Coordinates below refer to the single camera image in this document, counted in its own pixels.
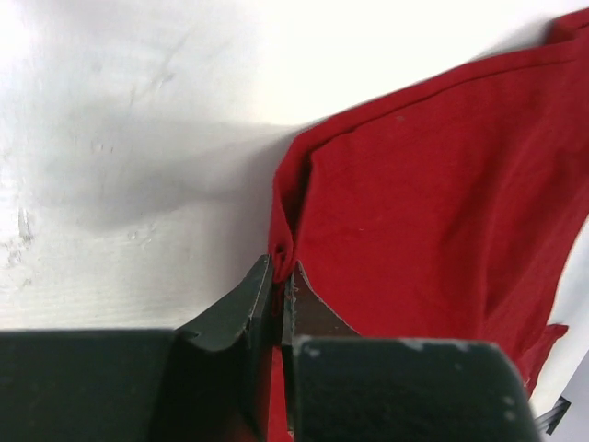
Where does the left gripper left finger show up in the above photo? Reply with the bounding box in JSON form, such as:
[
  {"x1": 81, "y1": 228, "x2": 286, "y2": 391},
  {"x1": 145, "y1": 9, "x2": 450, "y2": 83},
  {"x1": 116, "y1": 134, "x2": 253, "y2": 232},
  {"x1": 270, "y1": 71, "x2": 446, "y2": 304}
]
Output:
[{"x1": 1, "y1": 255, "x2": 272, "y2": 441}]

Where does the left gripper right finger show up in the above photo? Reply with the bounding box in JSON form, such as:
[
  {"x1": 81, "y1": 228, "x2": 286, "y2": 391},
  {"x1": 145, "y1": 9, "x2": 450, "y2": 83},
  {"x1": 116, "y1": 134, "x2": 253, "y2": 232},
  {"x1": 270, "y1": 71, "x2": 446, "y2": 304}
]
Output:
[{"x1": 282, "y1": 265, "x2": 539, "y2": 442}]

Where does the red t-shirt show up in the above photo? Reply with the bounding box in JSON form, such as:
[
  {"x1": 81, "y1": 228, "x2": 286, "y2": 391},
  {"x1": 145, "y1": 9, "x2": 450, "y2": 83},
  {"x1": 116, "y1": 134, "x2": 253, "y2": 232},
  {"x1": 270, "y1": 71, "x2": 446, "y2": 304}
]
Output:
[{"x1": 266, "y1": 0, "x2": 589, "y2": 442}]

